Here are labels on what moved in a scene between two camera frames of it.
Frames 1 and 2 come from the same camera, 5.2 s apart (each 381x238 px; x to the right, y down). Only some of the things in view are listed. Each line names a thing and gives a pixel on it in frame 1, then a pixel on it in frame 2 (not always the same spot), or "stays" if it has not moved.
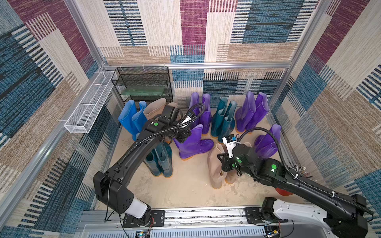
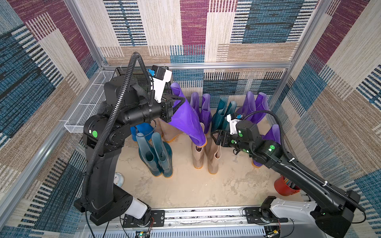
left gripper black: (187, 133) → (167, 108)
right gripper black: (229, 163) → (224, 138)
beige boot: (230, 176) → (212, 152)
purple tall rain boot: (195, 100) stays
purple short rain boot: (194, 145) → (186, 120)
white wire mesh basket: (81, 121) stays
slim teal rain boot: (150, 162) stays
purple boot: (206, 119) stays
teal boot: (217, 118) stays
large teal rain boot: (164, 154) stays
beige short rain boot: (215, 165) → (198, 155)
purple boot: (262, 107) stays
